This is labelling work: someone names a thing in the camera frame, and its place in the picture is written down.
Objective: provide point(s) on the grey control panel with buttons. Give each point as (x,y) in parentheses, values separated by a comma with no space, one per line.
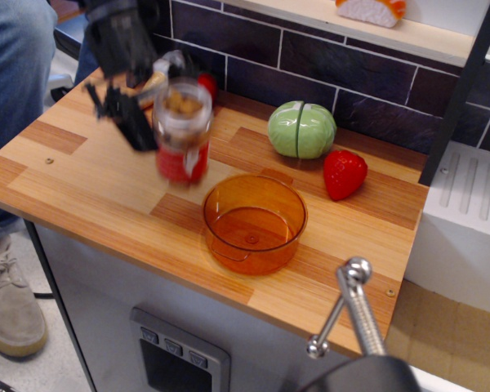
(175,360)

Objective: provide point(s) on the light wooden shelf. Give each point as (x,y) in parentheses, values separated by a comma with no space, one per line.
(407,36)

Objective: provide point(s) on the toy ice cream cone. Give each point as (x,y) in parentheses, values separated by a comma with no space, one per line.
(168,66)

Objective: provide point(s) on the blue jeans leg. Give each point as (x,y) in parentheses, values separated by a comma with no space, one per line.
(27,47)

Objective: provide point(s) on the orange transparent plastic pot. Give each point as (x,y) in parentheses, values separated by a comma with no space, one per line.
(253,223)

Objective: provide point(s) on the red toy strawberry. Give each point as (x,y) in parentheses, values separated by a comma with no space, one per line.
(343,172)

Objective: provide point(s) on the beige suede shoe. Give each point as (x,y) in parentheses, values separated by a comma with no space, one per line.
(23,329)

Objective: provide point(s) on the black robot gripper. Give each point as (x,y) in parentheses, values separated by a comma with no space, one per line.
(117,41)

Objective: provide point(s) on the green toy cabbage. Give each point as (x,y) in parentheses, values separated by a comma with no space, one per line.
(301,130)

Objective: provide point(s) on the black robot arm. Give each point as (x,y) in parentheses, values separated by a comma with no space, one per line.
(110,6)

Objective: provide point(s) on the white ribbed sink unit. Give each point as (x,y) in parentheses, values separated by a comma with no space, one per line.
(451,252)

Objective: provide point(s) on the red toy chili pepper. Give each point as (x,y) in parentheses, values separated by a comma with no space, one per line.
(207,81)

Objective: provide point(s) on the toy salmon sushi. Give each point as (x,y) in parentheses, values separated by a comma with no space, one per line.
(384,13)

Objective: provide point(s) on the clear almond jar red label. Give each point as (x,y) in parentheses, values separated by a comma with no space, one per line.
(182,120)

